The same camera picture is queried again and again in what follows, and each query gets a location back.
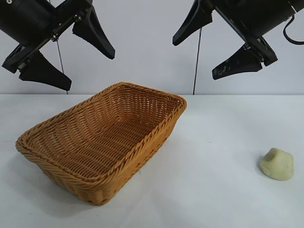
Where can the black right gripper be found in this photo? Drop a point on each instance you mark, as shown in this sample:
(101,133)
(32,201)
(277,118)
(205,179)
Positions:
(256,16)

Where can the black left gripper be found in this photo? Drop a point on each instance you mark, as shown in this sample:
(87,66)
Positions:
(28,16)

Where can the brown woven wicker basket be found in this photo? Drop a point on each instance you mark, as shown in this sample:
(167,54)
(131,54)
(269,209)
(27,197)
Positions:
(107,142)

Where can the pale yellow egg yolk pastry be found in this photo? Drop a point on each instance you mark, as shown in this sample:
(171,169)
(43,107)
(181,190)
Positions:
(280,166)

